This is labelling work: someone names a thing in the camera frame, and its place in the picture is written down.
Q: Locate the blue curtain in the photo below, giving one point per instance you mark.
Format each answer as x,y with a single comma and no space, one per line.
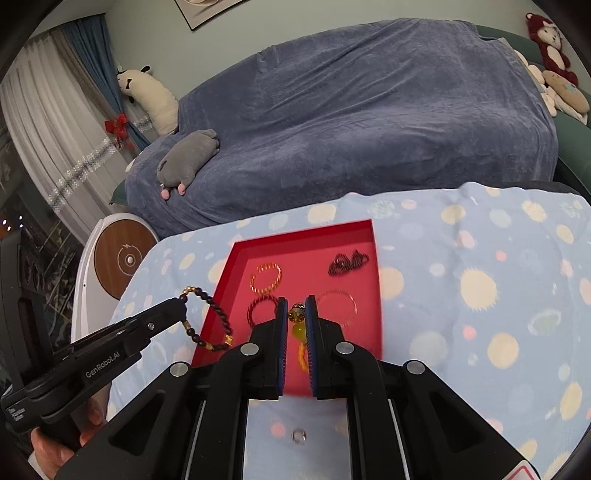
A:
92,46

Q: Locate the light blue printed sheet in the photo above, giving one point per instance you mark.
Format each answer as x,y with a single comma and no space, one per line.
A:
461,323

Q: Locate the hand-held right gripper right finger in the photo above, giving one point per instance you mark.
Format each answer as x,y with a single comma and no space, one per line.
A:
311,350

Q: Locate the grey plush toy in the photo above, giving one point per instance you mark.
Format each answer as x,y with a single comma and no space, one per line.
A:
184,159

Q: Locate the rose gold bangle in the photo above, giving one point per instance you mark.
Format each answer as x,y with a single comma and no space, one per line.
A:
354,304

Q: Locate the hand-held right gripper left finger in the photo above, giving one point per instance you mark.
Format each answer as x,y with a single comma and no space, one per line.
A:
280,350

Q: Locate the silver hoop earring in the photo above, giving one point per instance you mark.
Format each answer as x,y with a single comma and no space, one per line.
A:
293,436

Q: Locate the white curtain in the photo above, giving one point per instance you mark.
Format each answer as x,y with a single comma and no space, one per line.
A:
46,115

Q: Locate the person's left hand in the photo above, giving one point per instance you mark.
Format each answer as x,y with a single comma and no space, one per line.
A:
51,454

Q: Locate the green sofa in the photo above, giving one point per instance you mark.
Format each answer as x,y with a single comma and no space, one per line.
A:
572,147

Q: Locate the cream plush toy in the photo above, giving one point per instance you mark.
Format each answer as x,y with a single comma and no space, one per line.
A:
568,97

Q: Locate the dark blue blanket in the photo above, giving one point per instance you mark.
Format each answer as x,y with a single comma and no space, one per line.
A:
369,115

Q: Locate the framed wall picture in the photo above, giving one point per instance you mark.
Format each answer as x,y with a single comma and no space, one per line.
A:
203,16

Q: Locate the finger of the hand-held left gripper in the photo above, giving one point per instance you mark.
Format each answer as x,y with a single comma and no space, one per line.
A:
157,325
166,305

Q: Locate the red bear plush toy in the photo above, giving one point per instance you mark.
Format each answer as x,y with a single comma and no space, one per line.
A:
551,50

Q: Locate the red cardboard box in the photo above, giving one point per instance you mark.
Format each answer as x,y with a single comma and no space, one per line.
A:
295,258

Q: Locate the round white wooden device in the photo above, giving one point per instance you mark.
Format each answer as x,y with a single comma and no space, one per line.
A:
111,277

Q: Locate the long white plush toy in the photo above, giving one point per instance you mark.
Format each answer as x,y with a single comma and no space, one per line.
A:
157,101

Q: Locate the red ribbon bow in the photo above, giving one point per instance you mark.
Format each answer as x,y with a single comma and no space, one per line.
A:
117,125

